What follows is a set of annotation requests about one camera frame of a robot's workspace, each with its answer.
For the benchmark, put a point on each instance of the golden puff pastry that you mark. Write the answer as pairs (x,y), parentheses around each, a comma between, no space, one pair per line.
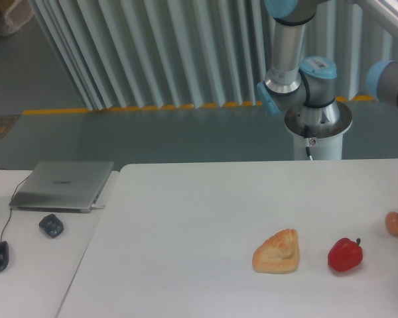
(279,254)

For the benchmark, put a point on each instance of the brown egg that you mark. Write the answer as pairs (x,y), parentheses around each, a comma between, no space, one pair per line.
(391,223)

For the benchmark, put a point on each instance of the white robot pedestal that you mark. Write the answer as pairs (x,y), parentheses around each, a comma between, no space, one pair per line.
(318,133)

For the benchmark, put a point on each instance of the black earbuds case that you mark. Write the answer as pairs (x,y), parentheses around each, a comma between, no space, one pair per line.
(51,226)

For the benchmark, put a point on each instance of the red bell pepper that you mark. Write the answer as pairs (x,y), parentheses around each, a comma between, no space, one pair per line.
(345,255)

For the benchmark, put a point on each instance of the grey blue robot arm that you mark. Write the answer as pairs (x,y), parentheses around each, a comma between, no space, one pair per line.
(306,88)

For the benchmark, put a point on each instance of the white folding partition screen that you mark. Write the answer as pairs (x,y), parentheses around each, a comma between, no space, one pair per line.
(194,53)

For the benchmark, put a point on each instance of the silver closed laptop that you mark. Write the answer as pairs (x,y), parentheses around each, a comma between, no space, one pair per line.
(66,186)

